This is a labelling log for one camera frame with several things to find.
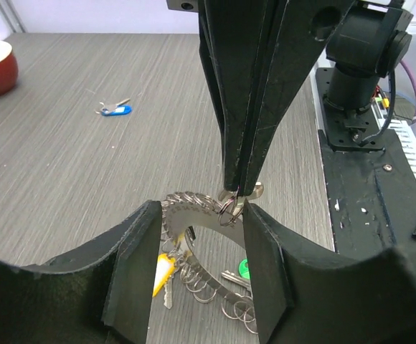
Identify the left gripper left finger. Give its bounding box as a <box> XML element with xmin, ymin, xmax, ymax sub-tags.
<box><xmin>0</xmin><ymin>201</ymin><xmax>162</xmax><ymax>343</ymax></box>

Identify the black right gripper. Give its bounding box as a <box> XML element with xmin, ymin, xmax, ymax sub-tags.
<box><xmin>166</xmin><ymin>0</ymin><xmax>287</xmax><ymax>190</ymax></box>

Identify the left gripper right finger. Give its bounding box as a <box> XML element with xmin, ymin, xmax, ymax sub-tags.
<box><xmin>243</xmin><ymin>204</ymin><xmax>416</xmax><ymax>343</ymax></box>

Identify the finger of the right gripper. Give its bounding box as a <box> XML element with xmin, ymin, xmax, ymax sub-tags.
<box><xmin>243</xmin><ymin>1</ymin><xmax>353</xmax><ymax>195</ymax></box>

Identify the metal key organizer with rings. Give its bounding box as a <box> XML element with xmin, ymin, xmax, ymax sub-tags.
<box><xmin>159</xmin><ymin>191</ymin><xmax>257</xmax><ymax>335</ymax></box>

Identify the silver key with ring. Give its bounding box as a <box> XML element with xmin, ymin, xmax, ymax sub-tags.
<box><xmin>217</xmin><ymin>181</ymin><xmax>264</xmax><ymax>217</ymax></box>

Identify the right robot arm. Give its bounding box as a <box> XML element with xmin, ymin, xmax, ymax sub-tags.
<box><xmin>167</xmin><ymin>1</ymin><xmax>412</xmax><ymax>196</ymax></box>

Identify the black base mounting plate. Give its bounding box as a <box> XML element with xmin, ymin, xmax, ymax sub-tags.
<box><xmin>315</xmin><ymin>67</ymin><xmax>416</xmax><ymax>259</ymax></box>

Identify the key with blue tag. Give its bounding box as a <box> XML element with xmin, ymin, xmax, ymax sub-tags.
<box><xmin>95</xmin><ymin>98</ymin><xmax>132</xmax><ymax>117</ymax></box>

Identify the right aluminium frame post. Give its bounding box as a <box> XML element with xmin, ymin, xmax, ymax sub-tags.
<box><xmin>0</xmin><ymin>0</ymin><xmax>27</xmax><ymax>33</ymax></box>

